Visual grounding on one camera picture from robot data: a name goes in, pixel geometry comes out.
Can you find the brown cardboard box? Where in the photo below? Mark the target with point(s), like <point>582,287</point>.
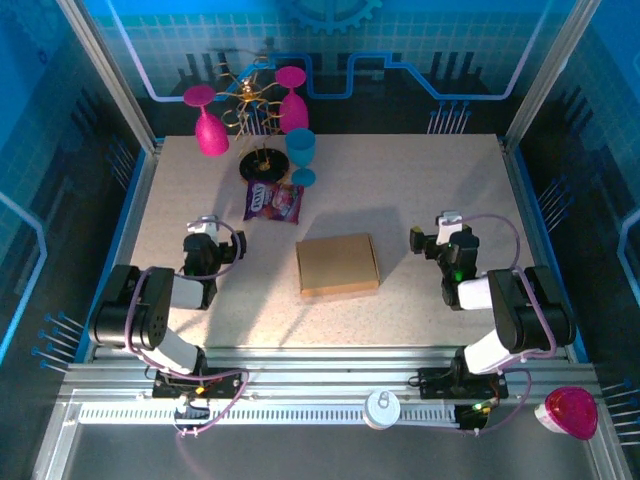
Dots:
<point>337,265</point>

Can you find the purple pink candy bag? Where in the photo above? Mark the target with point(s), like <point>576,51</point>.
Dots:
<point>272,202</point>

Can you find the pink plastic goblet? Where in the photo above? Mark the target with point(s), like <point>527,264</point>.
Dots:
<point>210,135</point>
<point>293,112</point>

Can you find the blue plastic goblet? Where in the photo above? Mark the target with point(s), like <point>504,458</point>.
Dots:
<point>300,147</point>

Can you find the black control board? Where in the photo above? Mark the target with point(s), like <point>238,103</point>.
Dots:
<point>475,412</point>

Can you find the silver tin can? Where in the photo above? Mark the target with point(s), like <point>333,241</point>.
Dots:
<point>381,410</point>

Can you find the aluminium side rail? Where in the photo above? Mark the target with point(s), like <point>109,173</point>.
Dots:
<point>134,225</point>
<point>516,175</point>

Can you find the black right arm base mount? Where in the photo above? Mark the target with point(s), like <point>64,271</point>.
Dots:
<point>435,382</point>

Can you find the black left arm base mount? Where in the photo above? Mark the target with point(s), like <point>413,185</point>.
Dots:
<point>220,385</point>

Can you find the aluminium frame rail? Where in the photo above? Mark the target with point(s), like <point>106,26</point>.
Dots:
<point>325,370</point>

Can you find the pink cup on rail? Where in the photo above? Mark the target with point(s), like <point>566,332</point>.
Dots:
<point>570,410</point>

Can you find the aluminium frame post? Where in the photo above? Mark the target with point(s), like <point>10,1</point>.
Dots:
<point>550,75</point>
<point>107,75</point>

